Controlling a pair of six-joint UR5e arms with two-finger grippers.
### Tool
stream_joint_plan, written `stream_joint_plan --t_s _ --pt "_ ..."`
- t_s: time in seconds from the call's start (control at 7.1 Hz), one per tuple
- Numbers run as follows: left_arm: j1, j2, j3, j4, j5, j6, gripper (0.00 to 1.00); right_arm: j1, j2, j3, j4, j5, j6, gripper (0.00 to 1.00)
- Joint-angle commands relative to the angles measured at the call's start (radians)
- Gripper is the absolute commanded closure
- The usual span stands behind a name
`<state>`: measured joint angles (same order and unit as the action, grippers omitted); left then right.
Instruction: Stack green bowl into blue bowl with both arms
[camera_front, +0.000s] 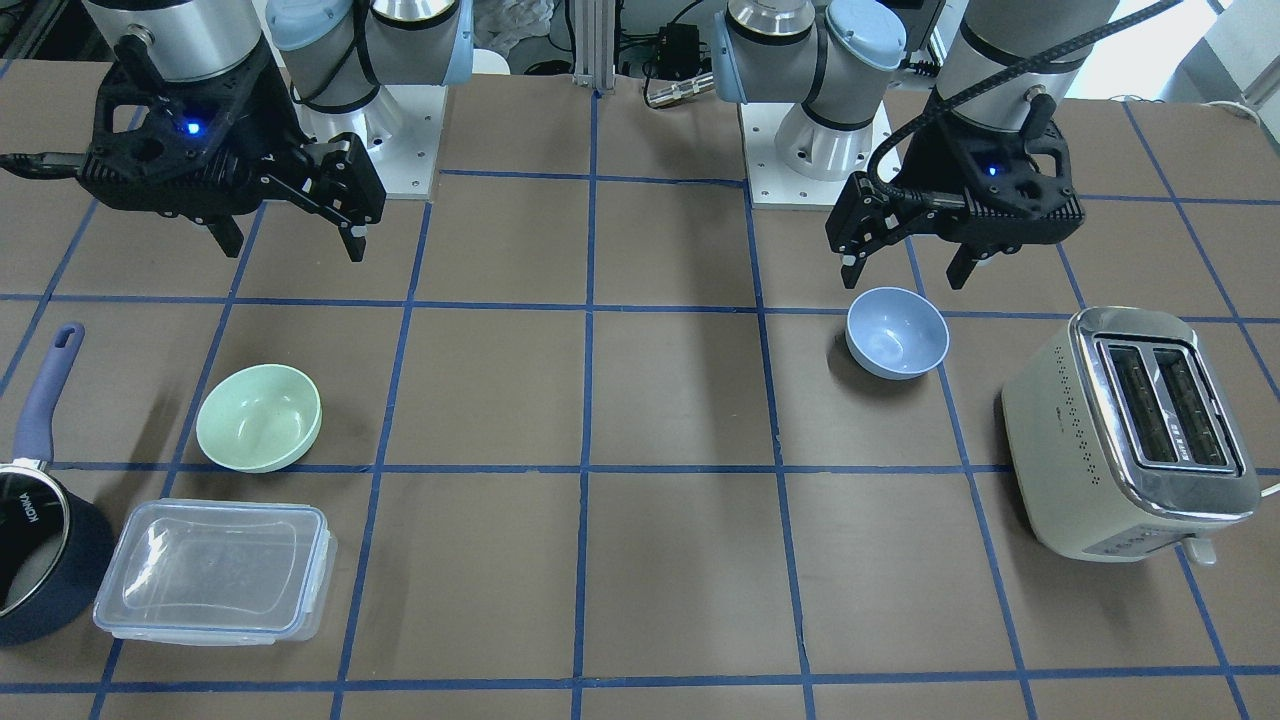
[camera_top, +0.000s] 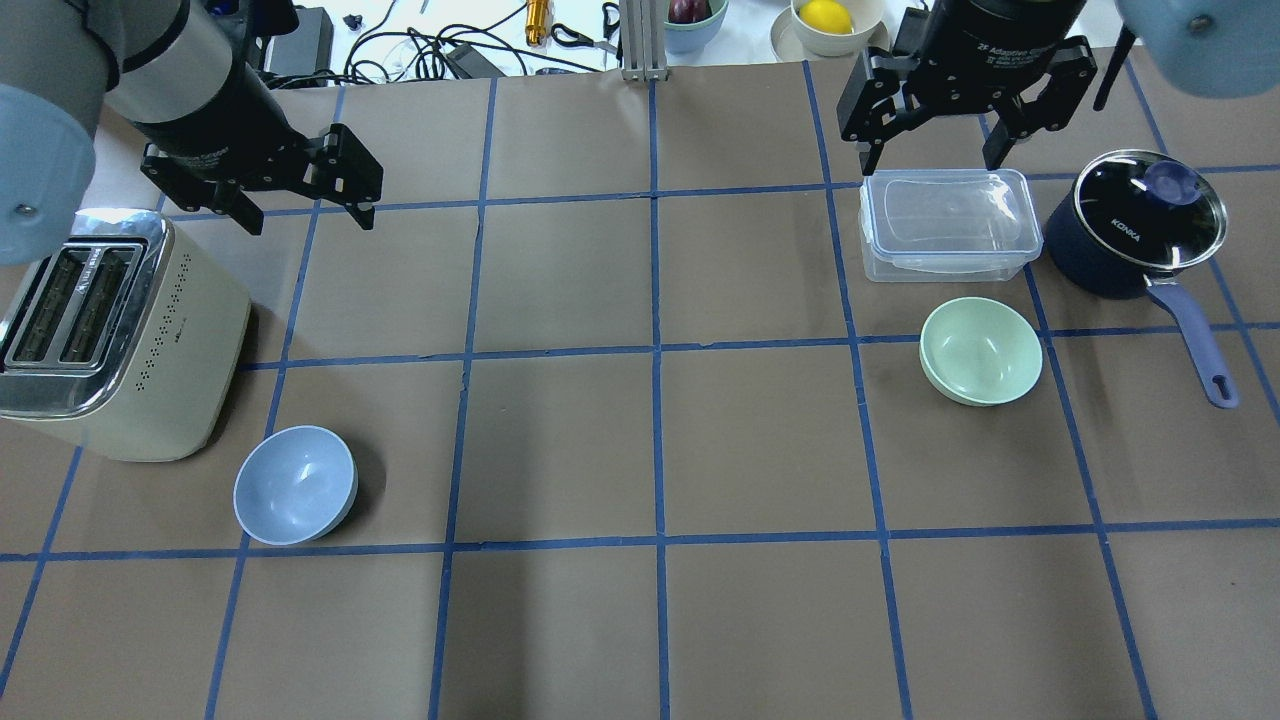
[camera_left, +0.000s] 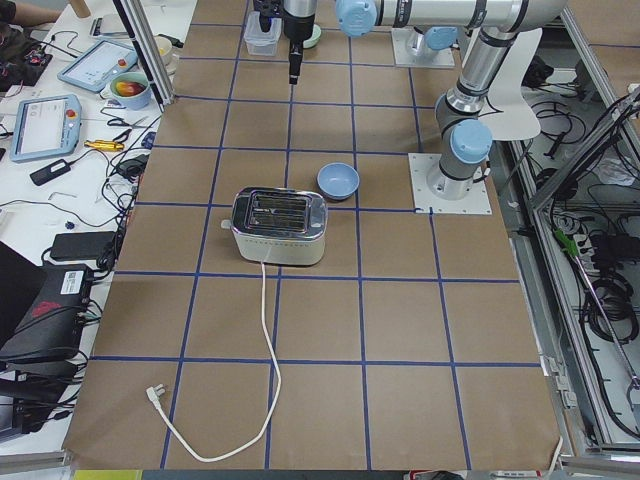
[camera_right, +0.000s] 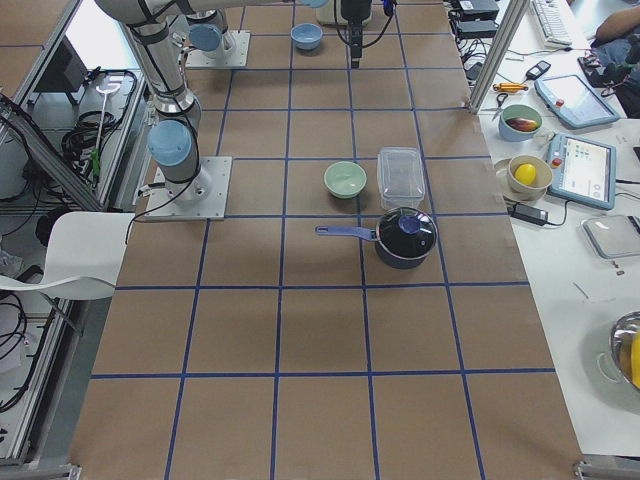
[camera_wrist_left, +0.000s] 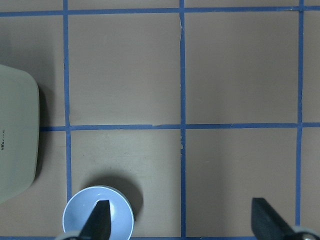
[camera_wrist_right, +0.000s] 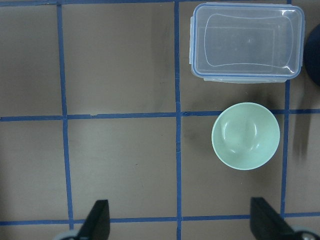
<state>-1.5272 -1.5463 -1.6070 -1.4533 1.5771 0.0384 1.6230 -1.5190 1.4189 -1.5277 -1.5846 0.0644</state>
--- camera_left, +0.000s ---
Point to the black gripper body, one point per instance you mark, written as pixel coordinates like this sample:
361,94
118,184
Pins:
297,27

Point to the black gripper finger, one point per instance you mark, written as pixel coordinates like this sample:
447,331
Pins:
295,56

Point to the green bowl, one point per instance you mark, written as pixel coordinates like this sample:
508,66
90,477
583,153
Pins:
313,40

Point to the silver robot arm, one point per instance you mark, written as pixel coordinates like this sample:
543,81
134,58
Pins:
425,41
466,142

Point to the cream bowl with lemon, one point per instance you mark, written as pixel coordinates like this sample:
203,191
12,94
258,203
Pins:
169,57

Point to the blue bowl with fruit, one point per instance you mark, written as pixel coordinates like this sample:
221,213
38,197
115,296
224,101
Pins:
130,89

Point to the clear plastic food container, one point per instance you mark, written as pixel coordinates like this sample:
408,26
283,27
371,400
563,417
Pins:
259,43

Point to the silver cream toaster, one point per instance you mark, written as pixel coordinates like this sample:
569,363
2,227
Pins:
279,225

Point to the black scissors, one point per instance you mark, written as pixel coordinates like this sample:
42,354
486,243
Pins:
122,122

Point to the far blue teach pendant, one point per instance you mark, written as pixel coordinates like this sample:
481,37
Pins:
99,65

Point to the blue teach pendant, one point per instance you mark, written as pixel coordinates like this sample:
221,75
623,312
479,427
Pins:
99,65
46,128

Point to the near blue teach pendant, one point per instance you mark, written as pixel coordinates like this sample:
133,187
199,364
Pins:
46,128

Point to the black power adapter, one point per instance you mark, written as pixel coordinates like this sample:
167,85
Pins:
81,246

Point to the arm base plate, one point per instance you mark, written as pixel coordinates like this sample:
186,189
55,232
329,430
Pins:
435,193
440,60

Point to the aluminium frame post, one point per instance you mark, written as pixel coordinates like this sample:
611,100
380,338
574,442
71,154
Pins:
134,19

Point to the yellow handled tool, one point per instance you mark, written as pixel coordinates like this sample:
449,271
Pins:
104,145

